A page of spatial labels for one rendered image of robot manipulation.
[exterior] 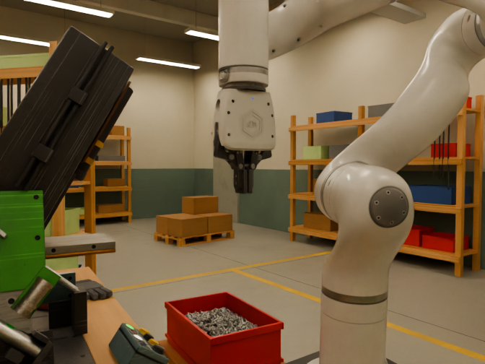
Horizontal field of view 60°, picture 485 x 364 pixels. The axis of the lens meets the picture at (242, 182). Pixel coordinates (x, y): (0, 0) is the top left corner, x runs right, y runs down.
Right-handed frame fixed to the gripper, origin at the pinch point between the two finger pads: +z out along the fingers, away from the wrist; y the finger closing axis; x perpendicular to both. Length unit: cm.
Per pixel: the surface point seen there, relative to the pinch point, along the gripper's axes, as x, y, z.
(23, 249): 37, -32, 15
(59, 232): 298, 1, 50
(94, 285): 84, -10, 38
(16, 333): 30, -34, 30
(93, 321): 57, -15, 40
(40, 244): 37.5, -28.8, 14.2
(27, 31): 950, 12, -287
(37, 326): 61, -29, 40
